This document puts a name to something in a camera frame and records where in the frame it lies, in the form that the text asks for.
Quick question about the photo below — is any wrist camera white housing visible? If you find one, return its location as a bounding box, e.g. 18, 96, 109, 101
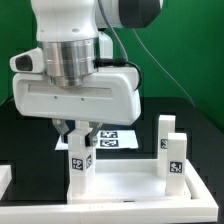
9, 47, 45, 74

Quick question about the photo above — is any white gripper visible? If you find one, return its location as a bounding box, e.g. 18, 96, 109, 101
13, 68, 141, 147

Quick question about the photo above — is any tag marker sheet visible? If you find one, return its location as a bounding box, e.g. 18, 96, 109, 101
54, 130, 140, 151

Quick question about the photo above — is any white block left edge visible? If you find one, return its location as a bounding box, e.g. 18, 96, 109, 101
0, 165, 12, 200

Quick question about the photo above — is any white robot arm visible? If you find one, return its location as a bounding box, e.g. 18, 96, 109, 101
10, 0, 163, 146

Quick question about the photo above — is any white desk top tray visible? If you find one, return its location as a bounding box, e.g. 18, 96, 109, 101
67, 159, 191, 204

